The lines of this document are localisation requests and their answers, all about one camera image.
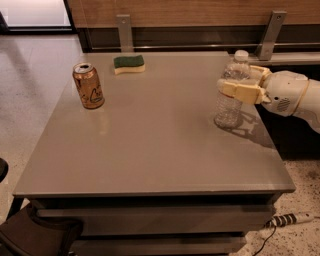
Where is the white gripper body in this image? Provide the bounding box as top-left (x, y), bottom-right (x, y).
top-left (262, 71), bottom-right (308, 117)

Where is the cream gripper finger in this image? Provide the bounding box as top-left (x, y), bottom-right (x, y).
top-left (217, 79), bottom-right (271, 105)
top-left (250, 65), bottom-right (271, 84)

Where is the clear plastic water bottle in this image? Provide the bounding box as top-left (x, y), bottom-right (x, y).
top-left (214, 50), bottom-right (251, 129)

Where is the green and yellow sponge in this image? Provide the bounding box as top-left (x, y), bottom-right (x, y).
top-left (113, 55), bottom-right (145, 75)

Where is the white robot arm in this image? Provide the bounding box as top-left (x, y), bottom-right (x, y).
top-left (218, 66), bottom-right (320, 133)

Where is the white power strip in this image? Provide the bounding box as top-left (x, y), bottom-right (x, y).
top-left (264, 212), bottom-right (315, 228)

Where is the grey drawer cabinet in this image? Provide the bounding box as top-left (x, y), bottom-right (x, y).
top-left (14, 52), bottom-right (294, 256)

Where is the gold soda can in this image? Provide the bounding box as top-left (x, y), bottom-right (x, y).
top-left (72, 62), bottom-right (105, 109)

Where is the black round object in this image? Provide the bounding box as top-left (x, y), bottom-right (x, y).
top-left (0, 158), bottom-right (9, 183)

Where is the dark brown chair seat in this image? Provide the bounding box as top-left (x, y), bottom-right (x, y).
top-left (0, 204), bottom-right (83, 256)

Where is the right metal wall bracket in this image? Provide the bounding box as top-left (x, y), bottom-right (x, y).
top-left (256, 10), bottom-right (287, 61)

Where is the metal wall bracket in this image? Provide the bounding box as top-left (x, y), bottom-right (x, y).
top-left (116, 14), bottom-right (134, 52)
top-left (256, 10), bottom-right (287, 61)

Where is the black power cable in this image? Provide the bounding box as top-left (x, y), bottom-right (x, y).
top-left (252, 225), bottom-right (278, 256)

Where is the left metal wall bracket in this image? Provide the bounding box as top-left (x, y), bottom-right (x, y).
top-left (116, 14), bottom-right (134, 52)

